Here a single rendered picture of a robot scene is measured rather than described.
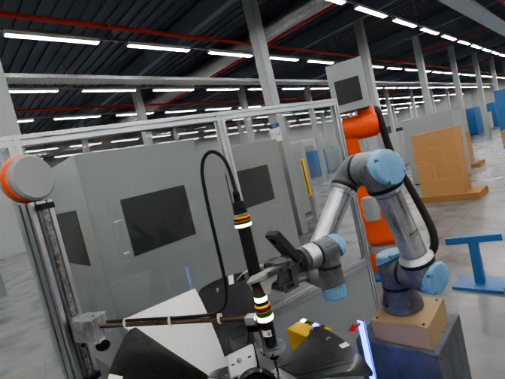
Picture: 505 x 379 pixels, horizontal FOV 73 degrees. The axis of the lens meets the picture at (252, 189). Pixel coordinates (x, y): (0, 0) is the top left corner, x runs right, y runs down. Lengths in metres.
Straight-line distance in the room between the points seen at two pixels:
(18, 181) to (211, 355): 0.82
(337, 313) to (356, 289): 0.22
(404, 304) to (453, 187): 7.37
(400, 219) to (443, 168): 7.51
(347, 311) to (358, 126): 2.89
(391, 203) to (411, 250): 0.18
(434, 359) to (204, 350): 0.77
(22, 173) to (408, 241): 1.26
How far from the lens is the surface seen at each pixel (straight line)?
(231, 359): 1.04
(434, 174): 8.76
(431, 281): 1.29
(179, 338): 1.24
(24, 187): 1.29
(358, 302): 2.35
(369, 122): 4.67
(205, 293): 1.13
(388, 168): 1.13
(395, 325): 1.43
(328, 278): 1.07
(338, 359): 1.11
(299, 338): 1.47
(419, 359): 1.43
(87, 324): 1.27
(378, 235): 4.67
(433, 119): 11.29
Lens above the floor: 1.75
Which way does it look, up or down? 4 degrees down
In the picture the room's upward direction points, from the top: 13 degrees counter-clockwise
